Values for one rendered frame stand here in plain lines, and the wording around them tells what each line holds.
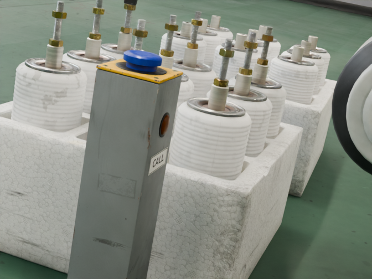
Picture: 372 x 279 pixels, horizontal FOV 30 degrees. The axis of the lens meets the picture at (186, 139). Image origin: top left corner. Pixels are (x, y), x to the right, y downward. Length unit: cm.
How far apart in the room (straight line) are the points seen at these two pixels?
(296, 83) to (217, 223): 59
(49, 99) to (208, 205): 26
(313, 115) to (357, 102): 72
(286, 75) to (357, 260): 40
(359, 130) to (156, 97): 20
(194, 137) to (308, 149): 54
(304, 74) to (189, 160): 56
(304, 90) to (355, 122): 76
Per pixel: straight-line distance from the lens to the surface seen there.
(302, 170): 138
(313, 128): 136
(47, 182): 92
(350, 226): 131
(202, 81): 110
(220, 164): 86
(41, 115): 94
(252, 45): 98
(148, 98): 69
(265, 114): 98
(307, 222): 128
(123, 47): 117
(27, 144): 92
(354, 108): 63
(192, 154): 86
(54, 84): 93
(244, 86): 98
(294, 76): 137
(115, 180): 72
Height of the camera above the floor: 45
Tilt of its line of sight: 16 degrees down
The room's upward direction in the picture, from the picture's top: 10 degrees clockwise
